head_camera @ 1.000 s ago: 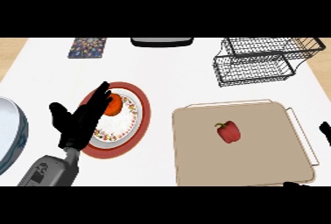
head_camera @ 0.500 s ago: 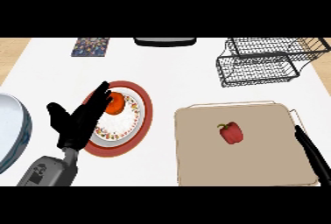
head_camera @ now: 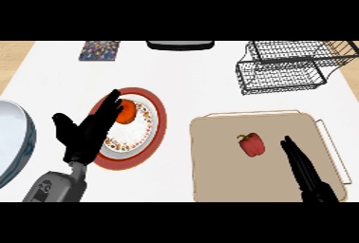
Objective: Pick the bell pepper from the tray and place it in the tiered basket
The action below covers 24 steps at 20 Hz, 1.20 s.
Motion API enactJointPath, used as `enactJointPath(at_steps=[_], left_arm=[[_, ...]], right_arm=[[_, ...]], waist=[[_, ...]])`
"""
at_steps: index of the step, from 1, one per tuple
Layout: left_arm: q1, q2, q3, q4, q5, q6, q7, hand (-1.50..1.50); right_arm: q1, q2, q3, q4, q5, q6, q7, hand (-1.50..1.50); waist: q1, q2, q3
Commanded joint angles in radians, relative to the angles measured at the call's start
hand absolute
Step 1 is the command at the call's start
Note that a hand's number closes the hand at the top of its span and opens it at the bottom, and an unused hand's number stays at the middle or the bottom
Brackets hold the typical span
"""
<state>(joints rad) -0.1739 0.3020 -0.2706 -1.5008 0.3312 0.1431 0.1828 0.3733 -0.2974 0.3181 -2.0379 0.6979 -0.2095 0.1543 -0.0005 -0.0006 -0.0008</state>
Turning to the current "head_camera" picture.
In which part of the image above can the red bell pepper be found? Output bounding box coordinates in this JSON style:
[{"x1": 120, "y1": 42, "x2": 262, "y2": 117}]
[{"x1": 234, "y1": 132, "x2": 265, "y2": 159}]

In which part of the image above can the black wire tiered basket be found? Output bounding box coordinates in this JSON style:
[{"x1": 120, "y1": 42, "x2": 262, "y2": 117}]
[{"x1": 234, "y1": 40, "x2": 359, "y2": 96}]

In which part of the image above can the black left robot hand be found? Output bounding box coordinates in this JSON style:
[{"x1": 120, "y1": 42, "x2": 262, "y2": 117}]
[{"x1": 50, "y1": 88, "x2": 123, "y2": 166}]

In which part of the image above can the orange round fruit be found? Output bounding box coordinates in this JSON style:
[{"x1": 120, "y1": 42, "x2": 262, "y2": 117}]
[{"x1": 113, "y1": 99, "x2": 137, "y2": 125}]

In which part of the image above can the black and grey appliance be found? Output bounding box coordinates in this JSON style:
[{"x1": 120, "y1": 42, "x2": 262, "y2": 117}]
[{"x1": 144, "y1": 40, "x2": 215, "y2": 51}]

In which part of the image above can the red round placemat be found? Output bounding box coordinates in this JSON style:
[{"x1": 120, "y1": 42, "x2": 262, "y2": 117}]
[{"x1": 88, "y1": 86, "x2": 168, "y2": 171}]

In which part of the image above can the beige tray with handles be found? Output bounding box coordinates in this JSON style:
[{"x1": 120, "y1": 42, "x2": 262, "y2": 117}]
[{"x1": 187, "y1": 109, "x2": 352, "y2": 203}]

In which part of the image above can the large pale blue bowl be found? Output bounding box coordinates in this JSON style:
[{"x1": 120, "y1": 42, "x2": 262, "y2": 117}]
[{"x1": 0, "y1": 100, "x2": 38, "y2": 190}]

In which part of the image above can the white plate with patterned rim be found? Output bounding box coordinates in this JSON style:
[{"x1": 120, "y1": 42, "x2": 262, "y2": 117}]
[{"x1": 97, "y1": 93, "x2": 156, "y2": 160}]

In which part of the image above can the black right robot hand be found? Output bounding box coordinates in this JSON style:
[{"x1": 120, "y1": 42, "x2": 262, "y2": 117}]
[{"x1": 279, "y1": 135, "x2": 339, "y2": 203}]

